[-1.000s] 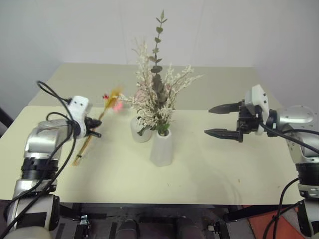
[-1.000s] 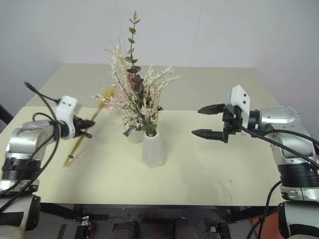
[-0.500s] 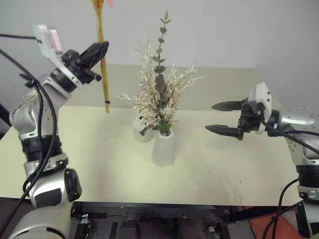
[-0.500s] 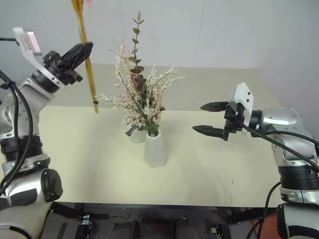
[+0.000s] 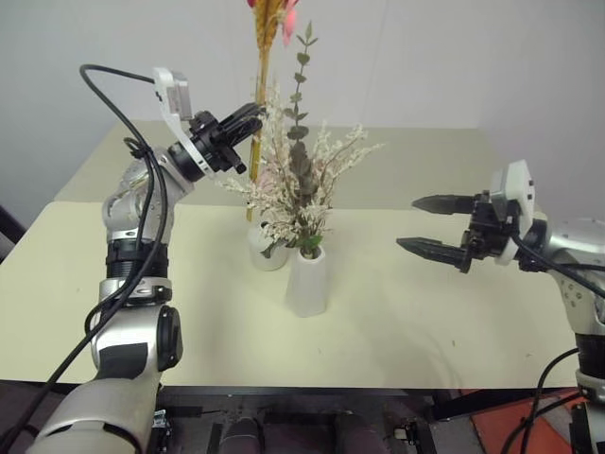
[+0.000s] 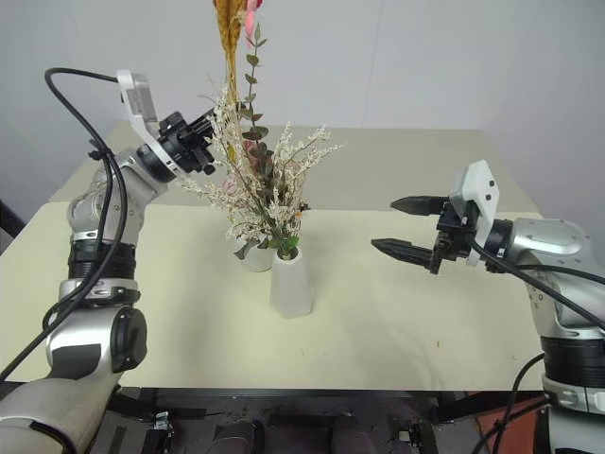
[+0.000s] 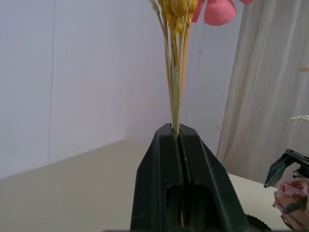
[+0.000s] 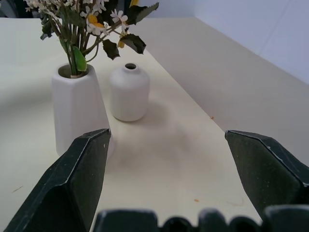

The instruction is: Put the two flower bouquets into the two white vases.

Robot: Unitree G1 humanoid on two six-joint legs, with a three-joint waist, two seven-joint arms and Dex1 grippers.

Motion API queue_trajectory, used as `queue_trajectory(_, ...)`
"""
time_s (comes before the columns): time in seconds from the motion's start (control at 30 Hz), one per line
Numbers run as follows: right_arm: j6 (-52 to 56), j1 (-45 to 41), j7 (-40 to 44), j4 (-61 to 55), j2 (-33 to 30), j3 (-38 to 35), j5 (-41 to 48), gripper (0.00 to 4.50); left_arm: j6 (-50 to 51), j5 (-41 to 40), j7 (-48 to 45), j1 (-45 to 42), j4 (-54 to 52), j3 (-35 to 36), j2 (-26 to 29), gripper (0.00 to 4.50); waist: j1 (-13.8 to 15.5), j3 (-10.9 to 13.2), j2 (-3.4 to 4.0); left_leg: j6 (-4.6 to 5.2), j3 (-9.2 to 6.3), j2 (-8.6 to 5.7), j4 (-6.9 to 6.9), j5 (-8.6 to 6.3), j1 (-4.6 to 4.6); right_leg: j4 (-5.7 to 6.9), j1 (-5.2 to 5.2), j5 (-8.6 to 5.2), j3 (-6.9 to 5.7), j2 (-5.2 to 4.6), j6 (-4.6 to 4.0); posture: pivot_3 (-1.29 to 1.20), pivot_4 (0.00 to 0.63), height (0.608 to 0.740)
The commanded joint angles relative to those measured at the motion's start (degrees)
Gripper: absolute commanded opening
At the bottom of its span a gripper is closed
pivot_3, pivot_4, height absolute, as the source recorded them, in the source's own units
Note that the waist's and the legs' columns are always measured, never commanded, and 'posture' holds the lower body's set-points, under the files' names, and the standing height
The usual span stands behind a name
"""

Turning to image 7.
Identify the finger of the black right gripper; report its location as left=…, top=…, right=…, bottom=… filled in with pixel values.
left=282, top=202, right=303, bottom=214
left=263, top=156, right=291, bottom=189

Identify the yellow wheat pink flower bouquet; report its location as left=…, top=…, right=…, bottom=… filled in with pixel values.
left=149, top=0, right=255, bottom=228

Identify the beige curtain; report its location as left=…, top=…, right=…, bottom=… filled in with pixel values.
left=215, top=0, right=309, bottom=185

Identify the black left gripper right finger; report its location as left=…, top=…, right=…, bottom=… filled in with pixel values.
left=177, top=124, right=250, bottom=230

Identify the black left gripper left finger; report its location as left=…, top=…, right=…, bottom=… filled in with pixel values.
left=129, top=122, right=183, bottom=230

